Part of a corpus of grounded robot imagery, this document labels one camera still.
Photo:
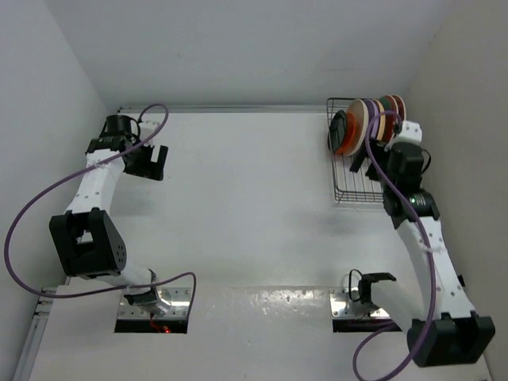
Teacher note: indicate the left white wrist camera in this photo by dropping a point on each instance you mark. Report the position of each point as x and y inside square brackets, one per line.
[147, 128]

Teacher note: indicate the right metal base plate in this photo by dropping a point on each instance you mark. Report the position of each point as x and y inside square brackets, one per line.
[343, 306]

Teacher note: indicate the lavender plastic plate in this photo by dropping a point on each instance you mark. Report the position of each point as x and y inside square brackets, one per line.
[373, 110]

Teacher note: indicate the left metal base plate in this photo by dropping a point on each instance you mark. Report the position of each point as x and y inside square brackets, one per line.
[163, 303]

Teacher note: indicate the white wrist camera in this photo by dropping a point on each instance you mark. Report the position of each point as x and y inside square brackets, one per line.
[406, 132]
[147, 128]

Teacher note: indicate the red teal flower plate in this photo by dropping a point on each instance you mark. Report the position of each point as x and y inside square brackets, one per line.
[397, 104]

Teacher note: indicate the dark green plate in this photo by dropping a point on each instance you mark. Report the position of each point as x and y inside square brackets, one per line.
[389, 119]

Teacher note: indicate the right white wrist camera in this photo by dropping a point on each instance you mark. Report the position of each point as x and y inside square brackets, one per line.
[406, 132]

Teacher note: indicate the cream bear plate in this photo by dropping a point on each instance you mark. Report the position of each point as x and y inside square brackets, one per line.
[357, 113]

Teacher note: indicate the black wire dish rack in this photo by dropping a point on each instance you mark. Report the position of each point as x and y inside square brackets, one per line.
[351, 189]

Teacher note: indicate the metal base plate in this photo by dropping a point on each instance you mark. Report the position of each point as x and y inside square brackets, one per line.
[343, 306]
[163, 303]

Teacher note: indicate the orange plate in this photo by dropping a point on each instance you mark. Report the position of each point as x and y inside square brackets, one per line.
[349, 134]

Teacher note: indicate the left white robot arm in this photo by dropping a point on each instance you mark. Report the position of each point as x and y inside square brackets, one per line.
[87, 241]

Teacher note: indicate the peach beige plate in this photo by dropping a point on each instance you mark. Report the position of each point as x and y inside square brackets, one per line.
[381, 121]

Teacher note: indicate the black plate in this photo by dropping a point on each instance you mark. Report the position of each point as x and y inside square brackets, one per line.
[337, 131]

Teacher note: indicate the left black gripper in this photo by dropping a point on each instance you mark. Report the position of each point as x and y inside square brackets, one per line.
[150, 170]

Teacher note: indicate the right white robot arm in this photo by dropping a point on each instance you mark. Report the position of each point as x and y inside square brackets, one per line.
[442, 327]

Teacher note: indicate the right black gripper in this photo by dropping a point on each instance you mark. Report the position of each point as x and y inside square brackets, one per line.
[382, 154]

